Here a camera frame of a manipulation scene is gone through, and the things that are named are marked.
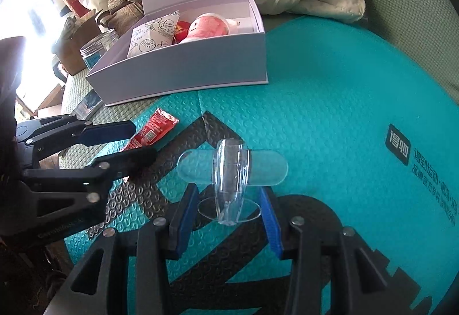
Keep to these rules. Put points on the small red snack packet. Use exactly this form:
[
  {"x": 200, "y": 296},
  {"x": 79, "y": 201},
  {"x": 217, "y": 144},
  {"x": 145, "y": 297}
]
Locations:
[{"x": 181, "y": 31}]

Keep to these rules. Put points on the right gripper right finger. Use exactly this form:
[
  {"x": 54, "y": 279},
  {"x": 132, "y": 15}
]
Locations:
[{"x": 294, "y": 238}]

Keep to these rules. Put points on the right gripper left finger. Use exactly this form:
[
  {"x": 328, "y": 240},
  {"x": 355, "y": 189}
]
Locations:
[{"x": 162, "y": 240}]

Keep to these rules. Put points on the round white pink lid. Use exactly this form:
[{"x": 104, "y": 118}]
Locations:
[{"x": 210, "y": 25}]

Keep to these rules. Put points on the teal foam mat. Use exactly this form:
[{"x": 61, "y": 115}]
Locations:
[{"x": 407, "y": 213}]

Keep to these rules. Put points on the clear plastic stand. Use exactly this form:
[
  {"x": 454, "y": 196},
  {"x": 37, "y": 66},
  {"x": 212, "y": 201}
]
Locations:
[{"x": 231, "y": 168}]

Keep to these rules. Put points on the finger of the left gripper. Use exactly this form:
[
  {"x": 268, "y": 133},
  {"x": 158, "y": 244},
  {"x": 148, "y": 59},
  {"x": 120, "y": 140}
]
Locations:
[
  {"x": 70, "y": 186},
  {"x": 38, "y": 139}
]

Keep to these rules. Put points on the green textured bed cover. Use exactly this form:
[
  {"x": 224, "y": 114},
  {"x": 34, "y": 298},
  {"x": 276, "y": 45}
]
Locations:
[{"x": 412, "y": 14}]

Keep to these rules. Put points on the clear glass jar blue label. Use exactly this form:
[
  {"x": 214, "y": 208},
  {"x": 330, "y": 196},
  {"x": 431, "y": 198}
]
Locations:
[{"x": 93, "y": 50}]

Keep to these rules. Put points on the black smartphone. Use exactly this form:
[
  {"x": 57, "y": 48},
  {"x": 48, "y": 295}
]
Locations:
[{"x": 88, "y": 106}]

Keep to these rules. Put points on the flat red sauce sachet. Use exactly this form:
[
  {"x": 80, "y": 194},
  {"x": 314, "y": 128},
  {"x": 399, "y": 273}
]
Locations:
[{"x": 158, "y": 125}]

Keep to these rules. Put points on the white printed snack packet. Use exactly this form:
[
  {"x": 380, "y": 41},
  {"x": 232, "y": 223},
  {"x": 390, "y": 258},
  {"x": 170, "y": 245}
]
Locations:
[{"x": 153, "y": 35}]

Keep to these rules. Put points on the brown cardboard box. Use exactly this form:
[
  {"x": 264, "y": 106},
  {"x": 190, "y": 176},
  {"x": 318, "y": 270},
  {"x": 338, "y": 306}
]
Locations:
[{"x": 75, "y": 34}]

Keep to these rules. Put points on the brown quilted cushion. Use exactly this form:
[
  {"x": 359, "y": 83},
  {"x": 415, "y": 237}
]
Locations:
[{"x": 121, "y": 17}]

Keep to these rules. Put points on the lavender open gift box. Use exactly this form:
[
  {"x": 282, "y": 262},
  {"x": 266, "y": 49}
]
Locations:
[{"x": 183, "y": 45}]

